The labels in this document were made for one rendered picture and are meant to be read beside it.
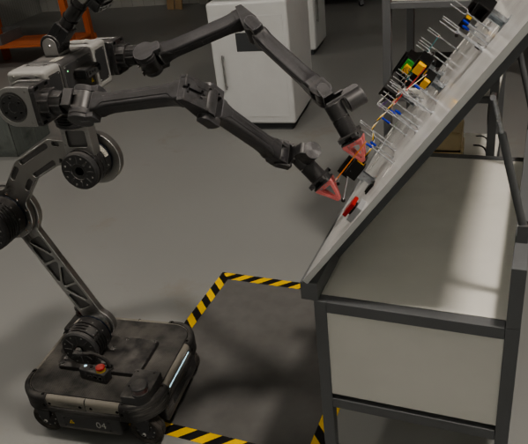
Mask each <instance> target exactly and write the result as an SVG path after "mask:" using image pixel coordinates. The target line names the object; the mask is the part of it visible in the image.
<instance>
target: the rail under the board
mask: <svg viewBox="0 0 528 444"><path fill-rule="evenodd" d="M359 181H360V180H358V181H357V183H356V185H355V187H354V188H353V191H352V192H351V194H350V196H349V197H348V198H347V200H346V203H345V204H344V206H343V208H342V210H344V208H345V206H346V204H347V202H348V200H349V198H350V197H351V195H352V193H353V192H354V190H355V188H356V186H357V185H358V183H359ZM342 210H341V211H340V213H339V215H338V216H337V218H336V220H335V222H334V223H333V225H332V227H331V229H332V228H333V227H334V225H335V223H336V222H337V220H338V217H339V216H340V214H341V212H342ZM331 229H330V231H329V232H328V234H327V235H326V237H325V239H324V240H323V243H322V245H321V246H320V248H319V249H318V251H317V252H316V255H315V257H314V258H313V260H312V262H311V264H310V265H309V267H308V269H307V270H306V272H305V274H304V276H303V277H302V279H301V282H300V285H301V298H302V299H305V300H319V298H320V296H321V294H322V292H323V289H324V287H325V286H326V284H327V282H328V280H329V278H330V276H331V273H332V272H333V270H334V268H335V267H336V265H337V263H338V260H339V258H340V257H337V256H336V255H333V256H332V257H331V258H330V259H329V260H328V262H327V263H326V264H325V265H324V266H323V267H322V269H320V270H319V271H318V272H317V273H316V275H315V276H314V277H313V278H312V279H311V280H310V281H309V283H308V284H306V283H305V282H303V279H304V278H305V276H306V274H307V273H308V271H309V268H310V267H311V265H312V263H313V262H314V261H315V259H316V256H317V255H318V253H319V251H320V249H321V247H322V246H323V244H324V242H325V241H326V239H327V237H328V235H329V234H330V232H331Z"/></svg>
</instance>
